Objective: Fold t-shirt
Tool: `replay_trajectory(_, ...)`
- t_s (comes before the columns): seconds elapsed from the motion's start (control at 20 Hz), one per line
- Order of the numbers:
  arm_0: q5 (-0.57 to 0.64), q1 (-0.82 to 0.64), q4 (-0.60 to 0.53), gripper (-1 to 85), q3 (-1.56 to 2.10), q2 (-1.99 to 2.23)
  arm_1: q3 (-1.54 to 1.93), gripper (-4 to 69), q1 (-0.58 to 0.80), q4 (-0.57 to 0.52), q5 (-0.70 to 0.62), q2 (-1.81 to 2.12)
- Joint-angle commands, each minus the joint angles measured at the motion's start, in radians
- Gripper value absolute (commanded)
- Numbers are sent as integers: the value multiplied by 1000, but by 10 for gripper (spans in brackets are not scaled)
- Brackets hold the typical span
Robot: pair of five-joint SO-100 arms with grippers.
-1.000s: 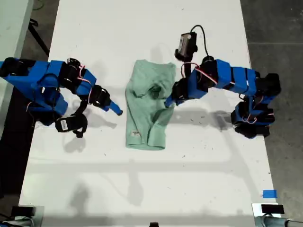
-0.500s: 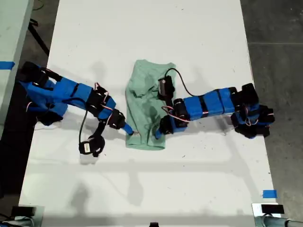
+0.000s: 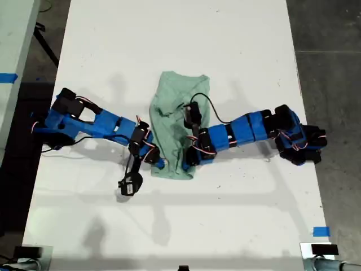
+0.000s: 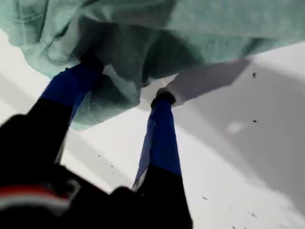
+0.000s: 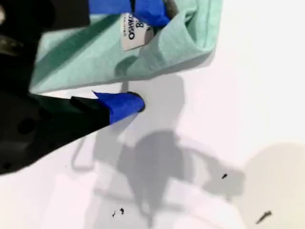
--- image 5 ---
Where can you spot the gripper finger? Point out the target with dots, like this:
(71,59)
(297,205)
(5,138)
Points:
(71,119)
(109,7)

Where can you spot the pale green T-shirt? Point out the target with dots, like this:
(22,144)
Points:
(95,59)

